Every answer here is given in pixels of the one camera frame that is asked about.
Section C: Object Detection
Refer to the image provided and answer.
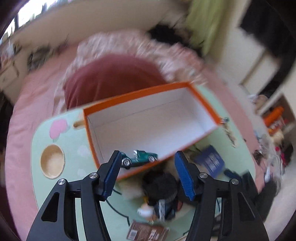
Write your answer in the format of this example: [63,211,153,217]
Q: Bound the dark blue packet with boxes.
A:
[194,145,226,179]

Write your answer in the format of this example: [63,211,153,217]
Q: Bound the white nightstand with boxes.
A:
[0,53,23,91]

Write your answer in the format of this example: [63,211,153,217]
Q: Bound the black hanging garment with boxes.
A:
[239,0,296,77]

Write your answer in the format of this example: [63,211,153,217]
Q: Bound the black plush doll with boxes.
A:
[141,170,183,220]

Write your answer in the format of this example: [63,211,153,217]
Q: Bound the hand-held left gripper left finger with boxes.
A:
[26,150,122,241]

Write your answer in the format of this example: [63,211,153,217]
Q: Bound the orange cardboard box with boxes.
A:
[83,81,219,181]

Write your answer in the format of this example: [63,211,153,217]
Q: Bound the pink floral quilt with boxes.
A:
[53,30,208,112]

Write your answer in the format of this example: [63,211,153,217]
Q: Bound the cream louvered closet doors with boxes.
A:
[222,35,282,93]

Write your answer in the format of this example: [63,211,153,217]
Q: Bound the window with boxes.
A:
[0,0,53,44]

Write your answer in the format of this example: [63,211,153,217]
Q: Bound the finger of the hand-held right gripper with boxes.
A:
[223,169,257,200]

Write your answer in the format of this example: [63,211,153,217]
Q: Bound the brown printed packet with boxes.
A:
[126,220,170,241]

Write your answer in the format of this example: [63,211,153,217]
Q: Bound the green toy car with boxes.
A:
[121,149,158,168]

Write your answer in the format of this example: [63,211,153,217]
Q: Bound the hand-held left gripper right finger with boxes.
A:
[174,151,270,241]

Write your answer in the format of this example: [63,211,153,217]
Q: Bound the green hanging garment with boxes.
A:
[185,0,234,56]

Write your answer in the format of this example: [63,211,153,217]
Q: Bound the black clothes pile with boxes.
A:
[147,22,195,47]

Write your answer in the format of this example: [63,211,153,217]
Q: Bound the orange plastic toy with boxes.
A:
[264,106,284,126]

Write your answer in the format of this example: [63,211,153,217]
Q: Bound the fluffy beige fur pom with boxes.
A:
[163,158,183,174]

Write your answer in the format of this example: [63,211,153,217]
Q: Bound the mint cartoon print desktop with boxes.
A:
[31,86,256,241]

